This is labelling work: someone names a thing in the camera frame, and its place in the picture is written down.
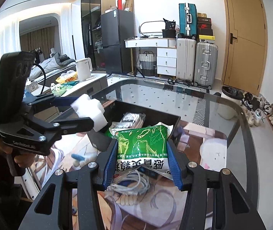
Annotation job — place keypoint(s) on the white foam piece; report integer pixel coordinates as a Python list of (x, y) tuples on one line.
[(88, 110)]

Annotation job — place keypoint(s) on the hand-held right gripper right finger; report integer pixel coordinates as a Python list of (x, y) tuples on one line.
[(175, 170)]

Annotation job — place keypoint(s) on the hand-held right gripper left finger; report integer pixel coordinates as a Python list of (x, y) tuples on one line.
[(110, 165)]

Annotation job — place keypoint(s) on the stack of shoe boxes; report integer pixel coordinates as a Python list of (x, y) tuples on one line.
[(205, 27)]

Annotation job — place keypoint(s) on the white trash bin black liner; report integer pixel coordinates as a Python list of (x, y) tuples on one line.
[(231, 103)]

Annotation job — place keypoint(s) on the green snack bag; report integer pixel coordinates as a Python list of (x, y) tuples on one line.
[(59, 89)]

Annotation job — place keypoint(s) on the bed with clothes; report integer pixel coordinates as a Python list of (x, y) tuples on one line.
[(55, 63)]

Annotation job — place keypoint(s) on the black refrigerator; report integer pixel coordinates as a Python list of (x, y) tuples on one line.
[(117, 40)]

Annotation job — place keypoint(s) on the white woven basket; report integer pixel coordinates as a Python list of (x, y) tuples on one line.
[(147, 63)]

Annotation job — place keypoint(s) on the black bag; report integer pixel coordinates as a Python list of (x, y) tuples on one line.
[(169, 30)]

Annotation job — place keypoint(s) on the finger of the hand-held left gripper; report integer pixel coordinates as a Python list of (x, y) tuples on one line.
[(64, 101), (79, 124)]

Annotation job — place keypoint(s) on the shoes on floor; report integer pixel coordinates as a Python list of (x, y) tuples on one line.
[(256, 111)]

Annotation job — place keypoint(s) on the yellow snack bag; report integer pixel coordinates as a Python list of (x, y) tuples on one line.
[(65, 77)]

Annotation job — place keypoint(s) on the white electric kettle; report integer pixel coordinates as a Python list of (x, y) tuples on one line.
[(83, 70)]

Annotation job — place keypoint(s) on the teal suitcase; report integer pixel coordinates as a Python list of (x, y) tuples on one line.
[(187, 20)]

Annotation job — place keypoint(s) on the black cardboard box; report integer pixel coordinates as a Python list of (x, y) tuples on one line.
[(153, 121)]

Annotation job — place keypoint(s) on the silver suitcase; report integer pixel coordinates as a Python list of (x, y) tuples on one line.
[(206, 64)]

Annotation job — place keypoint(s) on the oval mirror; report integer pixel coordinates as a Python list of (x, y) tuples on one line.
[(143, 26)]

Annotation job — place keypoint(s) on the brown cardboard box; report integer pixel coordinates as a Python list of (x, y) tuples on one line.
[(129, 4)]

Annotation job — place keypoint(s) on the tan wooden door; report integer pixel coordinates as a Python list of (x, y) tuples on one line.
[(244, 40)]

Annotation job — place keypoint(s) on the person's left hand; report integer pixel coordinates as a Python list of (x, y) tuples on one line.
[(26, 160)]

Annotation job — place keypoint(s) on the white dressing table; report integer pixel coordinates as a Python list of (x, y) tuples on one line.
[(165, 60)]

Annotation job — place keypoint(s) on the printed cartoon table mat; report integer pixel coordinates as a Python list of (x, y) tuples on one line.
[(206, 153)]

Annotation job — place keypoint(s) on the white suitcase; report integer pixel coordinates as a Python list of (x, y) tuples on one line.
[(185, 60)]

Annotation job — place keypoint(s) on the grey sideboard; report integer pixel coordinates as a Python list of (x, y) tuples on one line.
[(95, 83)]

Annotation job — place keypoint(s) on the black glass cabinet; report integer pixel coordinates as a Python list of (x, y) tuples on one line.
[(95, 16)]

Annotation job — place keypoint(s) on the green medicine packet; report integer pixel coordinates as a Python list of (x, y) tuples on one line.
[(141, 143)]

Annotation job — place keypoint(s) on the red box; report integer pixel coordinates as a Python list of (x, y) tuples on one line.
[(120, 2)]

